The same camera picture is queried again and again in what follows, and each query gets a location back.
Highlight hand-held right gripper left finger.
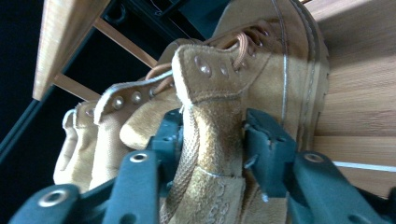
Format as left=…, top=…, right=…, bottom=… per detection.
left=147, top=107, right=185, bottom=198

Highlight three-tier wooden shoe rack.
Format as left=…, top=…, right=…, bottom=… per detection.
left=32, top=0, right=396, bottom=200

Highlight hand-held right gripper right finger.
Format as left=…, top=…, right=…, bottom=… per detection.
left=243, top=107, right=299, bottom=200

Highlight tan suede boot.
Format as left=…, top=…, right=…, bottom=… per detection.
left=92, top=0, right=332, bottom=224
left=52, top=101, right=98, bottom=192

